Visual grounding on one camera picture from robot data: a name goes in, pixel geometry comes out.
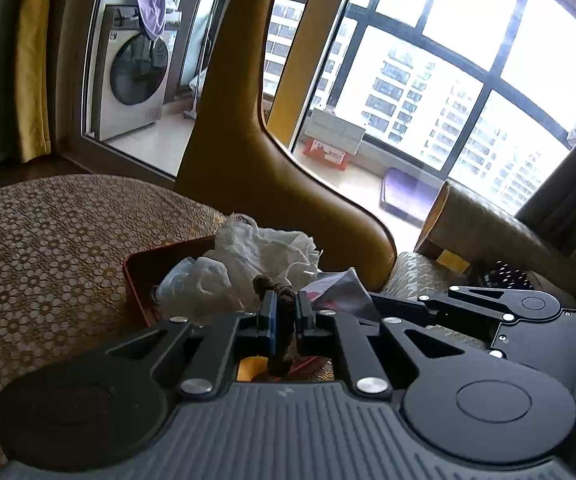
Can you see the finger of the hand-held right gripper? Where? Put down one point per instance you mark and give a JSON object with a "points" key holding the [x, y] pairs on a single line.
{"points": [[468, 305]]}

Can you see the red tray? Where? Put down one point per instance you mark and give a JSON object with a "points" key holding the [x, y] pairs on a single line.
{"points": [[142, 270]]}

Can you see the white tissue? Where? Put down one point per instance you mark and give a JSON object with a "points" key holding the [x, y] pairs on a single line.
{"points": [[268, 250]]}

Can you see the dark grey curtain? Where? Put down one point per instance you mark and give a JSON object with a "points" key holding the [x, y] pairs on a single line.
{"points": [[568, 200]]}

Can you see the yellow curtain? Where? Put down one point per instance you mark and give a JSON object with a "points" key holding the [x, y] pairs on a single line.
{"points": [[35, 60]]}

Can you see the yellow paper piece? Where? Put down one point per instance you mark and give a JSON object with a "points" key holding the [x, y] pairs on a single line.
{"points": [[249, 367], [454, 261]]}

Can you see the black ribbed object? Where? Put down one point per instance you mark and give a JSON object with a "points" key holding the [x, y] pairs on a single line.
{"points": [[505, 276]]}

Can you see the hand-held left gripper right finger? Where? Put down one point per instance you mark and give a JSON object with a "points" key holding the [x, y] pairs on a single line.
{"points": [[300, 320]]}

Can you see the brown plush piece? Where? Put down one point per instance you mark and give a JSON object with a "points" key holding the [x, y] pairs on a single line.
{"points": [[286, 330]]}

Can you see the clear wrapper with red print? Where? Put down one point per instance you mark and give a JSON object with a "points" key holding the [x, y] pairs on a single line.
{"points": [[348, 290]]}

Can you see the beige patterned cushion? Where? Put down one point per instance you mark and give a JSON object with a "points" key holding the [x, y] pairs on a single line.
{"points": [[418, 270]]}

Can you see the purple floor mat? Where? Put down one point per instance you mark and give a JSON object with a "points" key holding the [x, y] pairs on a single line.
{"points": [[408, 195]]}

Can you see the silver washing machine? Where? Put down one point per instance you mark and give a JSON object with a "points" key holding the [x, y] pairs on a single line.
{"points": [[137, 85]]}

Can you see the black window frame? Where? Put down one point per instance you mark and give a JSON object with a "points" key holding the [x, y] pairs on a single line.
{"points": [[490, 85]]}

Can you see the purple cloth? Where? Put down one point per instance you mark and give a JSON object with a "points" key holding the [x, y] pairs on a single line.
{"points": [[150, 5]]}

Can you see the brown giraffe-shaped seat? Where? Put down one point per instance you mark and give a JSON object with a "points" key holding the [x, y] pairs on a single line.
{"points": [[248, 135]]}

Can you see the patterned woven mat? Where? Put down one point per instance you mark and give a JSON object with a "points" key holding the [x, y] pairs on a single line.
{"points": [[42, 260]]}

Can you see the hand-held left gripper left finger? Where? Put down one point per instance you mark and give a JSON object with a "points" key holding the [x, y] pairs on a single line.
{"points": [[269, 320]]}

